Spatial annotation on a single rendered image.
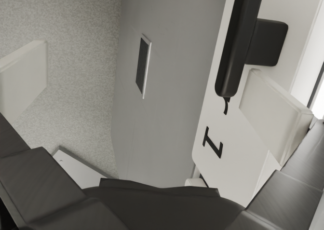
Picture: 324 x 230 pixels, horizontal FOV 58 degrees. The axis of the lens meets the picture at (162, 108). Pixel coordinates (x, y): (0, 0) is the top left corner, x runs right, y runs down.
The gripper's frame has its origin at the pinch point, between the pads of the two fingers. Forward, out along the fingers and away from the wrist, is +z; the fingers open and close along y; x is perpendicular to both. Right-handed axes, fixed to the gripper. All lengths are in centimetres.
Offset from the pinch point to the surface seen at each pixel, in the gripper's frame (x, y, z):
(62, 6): -7, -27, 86
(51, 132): -55, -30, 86
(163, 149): -19.0, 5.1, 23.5
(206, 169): -10.1, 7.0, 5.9
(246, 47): 3.0, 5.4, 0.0
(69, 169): -70, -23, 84
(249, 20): 4.5, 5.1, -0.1
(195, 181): -13.8, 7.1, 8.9
